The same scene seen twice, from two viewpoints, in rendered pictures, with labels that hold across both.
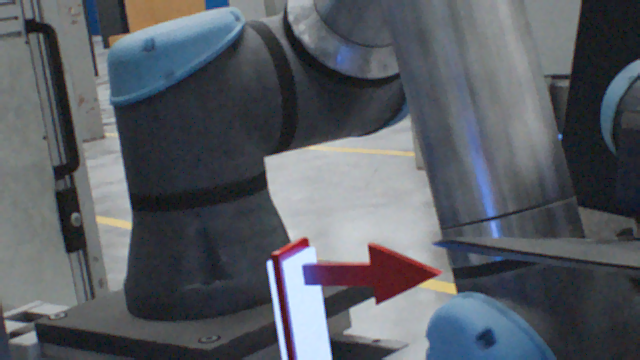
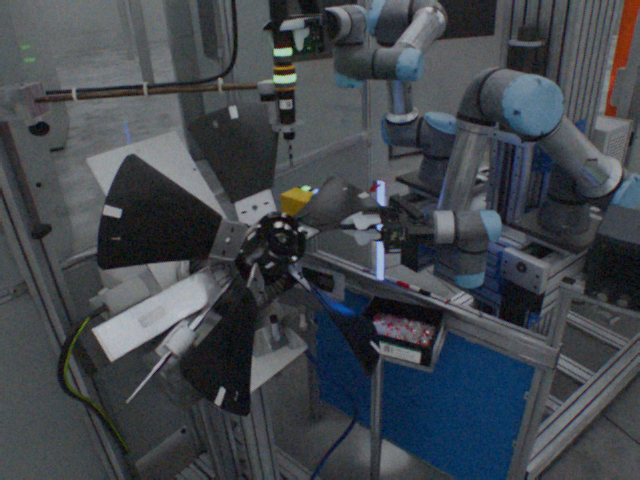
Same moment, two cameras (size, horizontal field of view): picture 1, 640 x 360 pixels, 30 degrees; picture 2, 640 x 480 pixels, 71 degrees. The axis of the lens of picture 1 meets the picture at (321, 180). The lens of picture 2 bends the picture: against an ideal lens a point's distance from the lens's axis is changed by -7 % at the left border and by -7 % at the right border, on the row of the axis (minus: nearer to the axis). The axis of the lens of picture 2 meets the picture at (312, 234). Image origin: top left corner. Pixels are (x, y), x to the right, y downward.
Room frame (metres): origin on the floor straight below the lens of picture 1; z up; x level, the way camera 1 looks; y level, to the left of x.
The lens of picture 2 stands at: (0.54, -1.24, 1.70)
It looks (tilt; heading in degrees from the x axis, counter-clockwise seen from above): 28 degrees down; 103
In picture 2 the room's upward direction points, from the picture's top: 4 degrees counter-clockwise
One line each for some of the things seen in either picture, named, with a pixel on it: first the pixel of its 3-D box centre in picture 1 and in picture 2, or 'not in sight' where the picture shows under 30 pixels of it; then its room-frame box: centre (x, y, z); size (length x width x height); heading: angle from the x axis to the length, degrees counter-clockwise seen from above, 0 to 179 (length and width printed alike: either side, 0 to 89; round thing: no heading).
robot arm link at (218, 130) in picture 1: (191, 97); (574, 171); (1.00, 0.10, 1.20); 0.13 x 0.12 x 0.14; 119
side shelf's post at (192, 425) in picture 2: not in sight; (182, 386); (-0.25, -0.11, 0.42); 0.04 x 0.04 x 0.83; 60
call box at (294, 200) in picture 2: not in sight; (309, 208); (0.21, 0.17, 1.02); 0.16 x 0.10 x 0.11; 150
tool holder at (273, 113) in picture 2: not in sight; (282, 104); (0.28, -0.29, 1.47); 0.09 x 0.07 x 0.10; 5
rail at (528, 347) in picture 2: not in sight; (409, 299); (0.55, -0.02, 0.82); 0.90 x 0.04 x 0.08; 150
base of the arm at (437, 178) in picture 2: not in sight; (439, 164); (0.64, 0.44, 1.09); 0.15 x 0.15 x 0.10
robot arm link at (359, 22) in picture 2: not in sight; (347, 23); (0.38, -0.02, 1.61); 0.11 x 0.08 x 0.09; 70
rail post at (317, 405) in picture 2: not in sight; (312, 349); (0.18, 0.19, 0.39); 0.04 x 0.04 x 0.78; 60
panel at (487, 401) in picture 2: not in sight; (404, 386); (0.55, -0.02, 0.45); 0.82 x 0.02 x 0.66; 150
